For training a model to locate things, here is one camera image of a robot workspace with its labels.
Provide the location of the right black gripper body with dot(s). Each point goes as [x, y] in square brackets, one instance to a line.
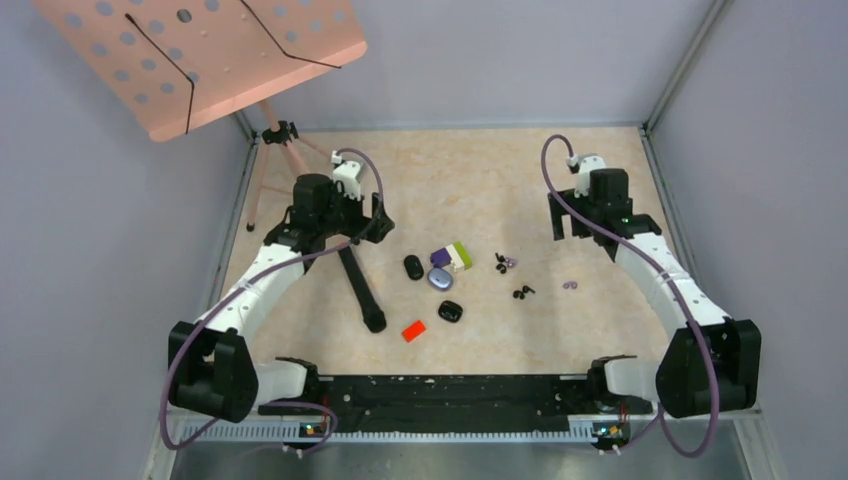
[582, 205]

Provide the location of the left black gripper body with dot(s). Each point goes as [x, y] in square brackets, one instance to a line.
[346, 217]

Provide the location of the black earbud case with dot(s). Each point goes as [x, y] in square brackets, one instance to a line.
[450, 311]
[413, 267]

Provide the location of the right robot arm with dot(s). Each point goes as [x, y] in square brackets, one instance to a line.
[710, 356]

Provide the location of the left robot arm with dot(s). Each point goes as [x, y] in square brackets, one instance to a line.
[211, 370]

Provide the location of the closed black earbud case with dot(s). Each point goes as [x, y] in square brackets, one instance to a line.
[413, 267]

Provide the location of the silver blue earbud case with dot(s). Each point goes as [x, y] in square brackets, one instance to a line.
[440, 279]

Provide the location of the purple white green block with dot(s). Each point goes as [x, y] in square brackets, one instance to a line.
[454, 256]

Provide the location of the red block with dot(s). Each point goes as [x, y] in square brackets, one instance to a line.
[413, 331]

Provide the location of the pink perforated music stand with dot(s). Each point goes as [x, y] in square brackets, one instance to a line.
[179, 65]

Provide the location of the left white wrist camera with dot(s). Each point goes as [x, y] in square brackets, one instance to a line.
[347, 175]

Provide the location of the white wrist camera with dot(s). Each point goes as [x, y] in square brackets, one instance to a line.
[347, 175]
[582, 166]

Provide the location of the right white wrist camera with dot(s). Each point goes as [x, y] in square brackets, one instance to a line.
[582, 166]

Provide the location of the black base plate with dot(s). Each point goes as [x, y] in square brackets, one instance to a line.
[443, 404]

